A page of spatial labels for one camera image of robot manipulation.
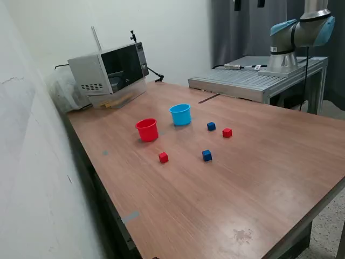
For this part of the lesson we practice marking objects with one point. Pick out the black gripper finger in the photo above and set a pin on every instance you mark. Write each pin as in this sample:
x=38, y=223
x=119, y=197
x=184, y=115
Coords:
x=261, y=3
x=237, y=5

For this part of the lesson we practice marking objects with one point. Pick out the red cube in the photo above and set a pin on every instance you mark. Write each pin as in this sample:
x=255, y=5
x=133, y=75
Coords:
x=163, y=158
x=227, y=133

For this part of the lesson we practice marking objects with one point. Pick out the silver microwave oven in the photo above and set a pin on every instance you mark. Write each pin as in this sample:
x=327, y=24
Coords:
x=89, y=73

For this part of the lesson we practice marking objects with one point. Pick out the aluminium robot base table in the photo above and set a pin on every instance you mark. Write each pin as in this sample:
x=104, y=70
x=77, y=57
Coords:
x=237, y=81

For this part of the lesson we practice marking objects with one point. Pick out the clear plastic bag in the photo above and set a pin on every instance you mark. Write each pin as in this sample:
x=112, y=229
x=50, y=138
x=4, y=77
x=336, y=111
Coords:
x=64, y=91

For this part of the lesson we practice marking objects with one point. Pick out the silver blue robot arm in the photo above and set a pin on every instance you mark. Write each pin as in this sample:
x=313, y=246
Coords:
x=285, y=35

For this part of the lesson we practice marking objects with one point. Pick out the small white tag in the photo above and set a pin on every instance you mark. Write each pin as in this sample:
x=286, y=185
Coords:
x=257, y=67

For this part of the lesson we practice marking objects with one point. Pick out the red plastic cup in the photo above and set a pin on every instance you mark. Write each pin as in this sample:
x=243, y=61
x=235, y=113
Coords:
x=147, y=133

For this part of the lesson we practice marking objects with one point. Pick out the small black camera mount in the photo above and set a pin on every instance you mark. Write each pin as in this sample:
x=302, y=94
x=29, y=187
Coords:
x=132, y=36

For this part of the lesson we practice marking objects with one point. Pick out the white thin rod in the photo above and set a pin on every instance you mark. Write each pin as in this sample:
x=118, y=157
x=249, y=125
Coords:
x=96, y=37

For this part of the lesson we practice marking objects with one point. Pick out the aluminium robot mounting plate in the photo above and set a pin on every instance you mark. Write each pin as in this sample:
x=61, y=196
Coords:
x=269, y=72

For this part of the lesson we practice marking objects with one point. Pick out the blue plastic cup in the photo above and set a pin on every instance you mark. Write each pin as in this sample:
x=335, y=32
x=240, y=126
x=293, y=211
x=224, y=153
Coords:
x=181, y=118

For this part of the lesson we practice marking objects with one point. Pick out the blue cube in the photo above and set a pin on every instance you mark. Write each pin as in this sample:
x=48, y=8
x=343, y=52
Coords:
x=211, y=126
x=207, y=156

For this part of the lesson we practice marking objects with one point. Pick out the yellow wooden strip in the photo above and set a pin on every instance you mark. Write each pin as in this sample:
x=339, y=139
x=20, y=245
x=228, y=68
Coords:
x=109, y=104

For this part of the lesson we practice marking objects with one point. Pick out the dark grey curtain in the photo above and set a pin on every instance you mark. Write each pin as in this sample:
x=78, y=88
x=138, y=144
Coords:
x=242, y=35

